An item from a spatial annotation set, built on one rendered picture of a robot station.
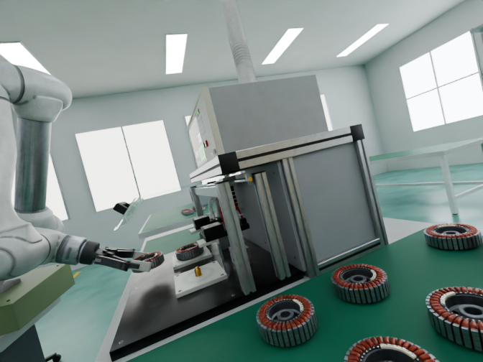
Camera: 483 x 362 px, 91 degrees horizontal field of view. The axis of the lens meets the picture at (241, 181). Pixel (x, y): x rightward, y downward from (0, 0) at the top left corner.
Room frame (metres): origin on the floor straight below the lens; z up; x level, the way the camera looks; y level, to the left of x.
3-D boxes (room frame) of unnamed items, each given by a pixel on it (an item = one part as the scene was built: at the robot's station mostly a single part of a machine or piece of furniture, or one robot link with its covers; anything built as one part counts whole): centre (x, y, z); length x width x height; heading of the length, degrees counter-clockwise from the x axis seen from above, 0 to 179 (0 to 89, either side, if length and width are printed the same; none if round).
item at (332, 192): (0.66, -0.24, 0.91); 0.28 x 0.03 x 0.32; 108
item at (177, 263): (0.96, 0.28, 0.78); 0.15 x 0.15 x 0.01; 18
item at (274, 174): (0.93, 0.00, 0.92); 0.66 x 0.01 x 0.30; 18
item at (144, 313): (0.85, 0.22, 0.76); 0.64 x 0.47 x 0.02; 18
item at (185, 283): (0.73, 0.20, 0.78); 0.15 x 0.15 x 0.01; 18
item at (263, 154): (0.95, -0.07, 1.09); 0.68 x 0.44 x 0.05; 18
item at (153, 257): (0.84, 0.40, 0.83); 0.11 x 0.11 x 0.04
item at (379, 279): (0.51, -0.19, 0.77); 0.11 x 0.11 x 0.04
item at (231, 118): (0.93, -0.07, 1.22); 0.44 x 0.39 x 0.20; 18
